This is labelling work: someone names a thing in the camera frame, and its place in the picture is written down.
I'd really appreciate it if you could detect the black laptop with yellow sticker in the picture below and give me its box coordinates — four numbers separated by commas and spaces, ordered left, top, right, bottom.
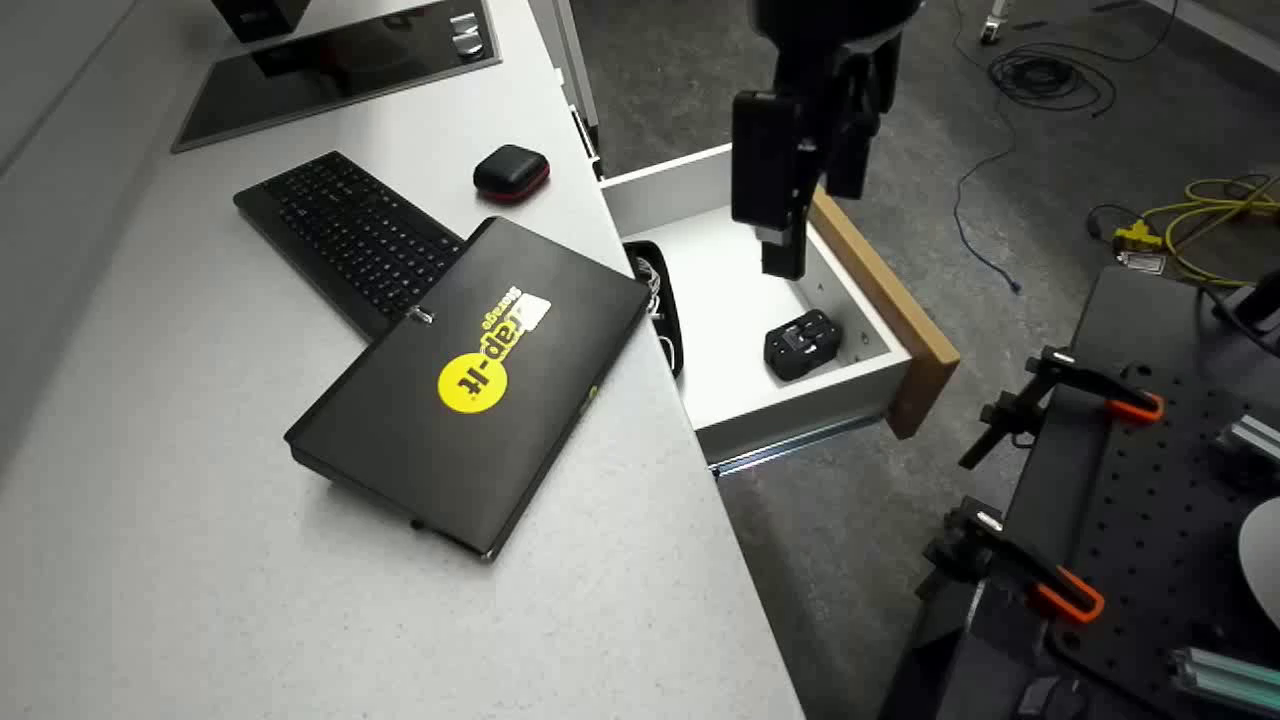
286, 216, 648, 561

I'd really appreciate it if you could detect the black keyboard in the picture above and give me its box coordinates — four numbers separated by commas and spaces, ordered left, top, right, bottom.
234, 151, 469, 336

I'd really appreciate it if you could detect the upper black orange clamp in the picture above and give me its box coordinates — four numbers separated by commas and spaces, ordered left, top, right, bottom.
957, 345, 1173, 472

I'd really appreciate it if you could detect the lower black orange clamp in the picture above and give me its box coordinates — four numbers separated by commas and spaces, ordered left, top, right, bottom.
926, 497, 1109, 629

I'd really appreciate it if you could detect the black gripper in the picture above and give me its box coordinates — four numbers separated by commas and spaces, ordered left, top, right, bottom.
732, 94, 814, 282

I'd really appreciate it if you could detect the white drawer with wooden front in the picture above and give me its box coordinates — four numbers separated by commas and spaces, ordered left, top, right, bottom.
606, 144, 960, 461

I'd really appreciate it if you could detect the black curved object in drawer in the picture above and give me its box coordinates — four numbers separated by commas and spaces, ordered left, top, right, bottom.
624, 239, 684, 378

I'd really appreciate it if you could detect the small black device in drawer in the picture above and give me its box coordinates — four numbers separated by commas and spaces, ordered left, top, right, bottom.
763, 312, 844, 381

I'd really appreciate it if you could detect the black coiled floor cable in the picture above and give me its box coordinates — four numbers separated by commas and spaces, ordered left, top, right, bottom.
984, 42, 1119, 120

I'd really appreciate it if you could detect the grey metal bracket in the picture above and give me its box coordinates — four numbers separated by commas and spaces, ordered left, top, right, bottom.
1215, 411, 1280, 485

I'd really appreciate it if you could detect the thin blue floor cable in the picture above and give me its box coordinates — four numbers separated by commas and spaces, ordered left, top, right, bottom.
950, 142, 1028, 295

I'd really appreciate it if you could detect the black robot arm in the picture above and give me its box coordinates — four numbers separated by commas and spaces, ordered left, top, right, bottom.
732, 0, 926, 282

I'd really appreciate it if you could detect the black and red earbud case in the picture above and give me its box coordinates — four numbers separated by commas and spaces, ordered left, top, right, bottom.
471, 144, 554, 205

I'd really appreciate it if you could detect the yellow cable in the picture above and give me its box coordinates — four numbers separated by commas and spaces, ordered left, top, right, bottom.
1114, 175, 1280, 291

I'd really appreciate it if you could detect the black perforated breadboard table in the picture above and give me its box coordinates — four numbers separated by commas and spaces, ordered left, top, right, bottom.
936, 268, 1280, 720

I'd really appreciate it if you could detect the teal aluminium bar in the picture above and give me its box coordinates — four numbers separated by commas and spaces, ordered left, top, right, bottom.
1176, 650, 1280, 720

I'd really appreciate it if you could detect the metal drawer slide rail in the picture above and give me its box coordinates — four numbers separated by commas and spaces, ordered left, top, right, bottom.
709, 417, 882, 481

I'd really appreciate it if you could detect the black orange clamp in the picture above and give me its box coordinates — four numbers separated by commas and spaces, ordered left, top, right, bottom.
957, 345, 1173, 472
926, 497, 1109, 629

